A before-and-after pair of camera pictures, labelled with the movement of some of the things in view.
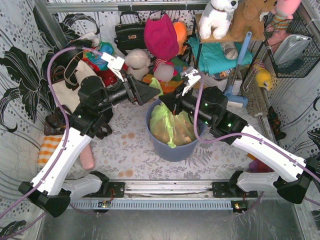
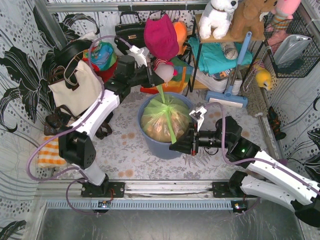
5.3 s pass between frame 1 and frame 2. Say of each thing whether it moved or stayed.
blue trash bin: moved
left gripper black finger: moved
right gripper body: moved
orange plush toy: stayed
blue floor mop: stayed
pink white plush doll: stayed
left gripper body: moved
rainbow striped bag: stayed
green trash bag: moved
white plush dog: stayed
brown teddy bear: stayed
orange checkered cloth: stayed
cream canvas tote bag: stayed
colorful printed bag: stayed
